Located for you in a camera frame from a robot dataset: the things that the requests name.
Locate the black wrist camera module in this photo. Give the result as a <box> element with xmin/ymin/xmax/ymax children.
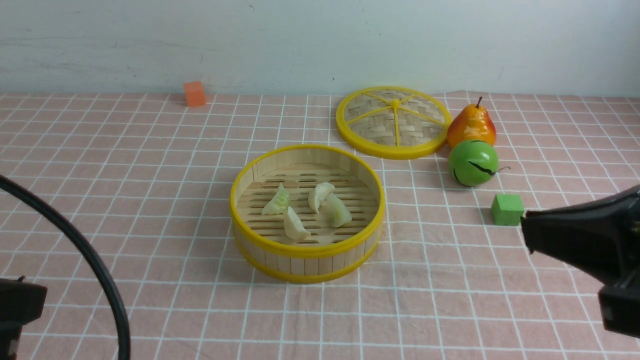
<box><xmin>598</xmin><ymin>285</ymin><xmax>640</xmax><ymax>338</ymax></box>

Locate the pink checkered tablecloth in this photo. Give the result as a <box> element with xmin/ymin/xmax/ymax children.
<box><xmin>0</xmin><ymin>93</ymin><xmax>639</xmax><ymax>360</ymax></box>

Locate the green dumpling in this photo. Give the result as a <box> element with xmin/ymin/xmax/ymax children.
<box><xmin>326</xmin><ymin>193</ymin><xmax>352</xmax><ymax>228</ymax></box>
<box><xmin>262</xmin><ymin>183</ymin><xmax>290</xmax><ymax>215</ymax></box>

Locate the pale dumpling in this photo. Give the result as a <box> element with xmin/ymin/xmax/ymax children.
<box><xmin>283</xmin><ymin>206</ymin><xmax>311</xmax><ymax>242</ymax></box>
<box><xmin>307</xmin><ymin>182</ymin><xmax>335</xmax><ymax>214</ymax></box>

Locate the bamboo steamer tray yellow rim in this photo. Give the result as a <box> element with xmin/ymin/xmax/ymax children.
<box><xmin>229</xmin><ymin>144</ymin><xmax>386</xmax><ymax>283</ymax></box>

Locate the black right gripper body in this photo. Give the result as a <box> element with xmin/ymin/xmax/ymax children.
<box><xmin>520</xmin><ymin>186</ymin><xmax>640</xmax><ymax>289</ymax></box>

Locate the thick black cable left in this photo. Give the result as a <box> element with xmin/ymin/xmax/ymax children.
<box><xmin>0</xmin><ymin>175</ymin><xmax>132</xmax><ymax>360</ymax></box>

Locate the orange foam cube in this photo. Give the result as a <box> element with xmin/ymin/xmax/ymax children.
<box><xmin>183</xmin><ymin>80</ymin><xmax>207</xmax><ymax>107</ymax></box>

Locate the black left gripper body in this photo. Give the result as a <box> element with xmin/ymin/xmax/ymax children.
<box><xmin>0</xmin><ymin>276</ymin><xmax>48</xmax><ymax>360</ymax></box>

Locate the green toy apple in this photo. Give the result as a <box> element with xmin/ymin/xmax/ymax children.
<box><xmin>448</xmin><ymin>139</ymin><xmax>511</xmax><ymax>187</ymax></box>

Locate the woven bamboo steamer lid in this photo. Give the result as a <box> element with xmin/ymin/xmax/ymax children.
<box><xmin>335</xmin><ymin>86</ymin><xmax>453</xmax><ymax>160</ymax></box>

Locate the green foam cube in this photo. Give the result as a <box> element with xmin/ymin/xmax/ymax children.
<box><xmin>491</xmin><ymin>193</ymin><xmax>525</xmax><ymax>227</ymax></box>

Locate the orange yellow toy pear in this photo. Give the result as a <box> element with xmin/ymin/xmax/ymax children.
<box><xmin>446</xmin><ymin>96</ymin><xmax>498</xmax><ymax>148</ymax></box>

